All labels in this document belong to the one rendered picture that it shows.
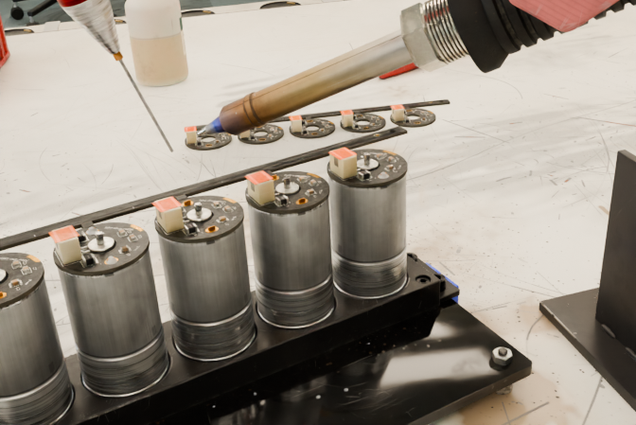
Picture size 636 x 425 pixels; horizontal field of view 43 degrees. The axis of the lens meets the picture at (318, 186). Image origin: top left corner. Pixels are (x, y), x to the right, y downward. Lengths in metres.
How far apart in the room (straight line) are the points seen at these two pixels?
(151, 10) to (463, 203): 0.24
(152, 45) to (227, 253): 0.30
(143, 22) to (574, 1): 0.37
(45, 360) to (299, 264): 0.07
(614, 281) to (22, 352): 0.18
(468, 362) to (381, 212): 0.05
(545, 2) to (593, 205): 0.21
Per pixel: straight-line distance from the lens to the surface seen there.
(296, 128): 0.43
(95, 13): 0.18
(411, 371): 0.25
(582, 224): 0.35
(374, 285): 0.26
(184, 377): 0.24
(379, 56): 0.18
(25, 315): 0.21
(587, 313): 0.29
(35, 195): 0.40
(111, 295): 0.22
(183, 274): 0.22
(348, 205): 0.24
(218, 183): 0.24
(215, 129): 0.20
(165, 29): 0.51
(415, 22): 0.18
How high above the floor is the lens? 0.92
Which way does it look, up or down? 27 degrees down
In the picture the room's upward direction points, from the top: 3 degrees counter-clockwise
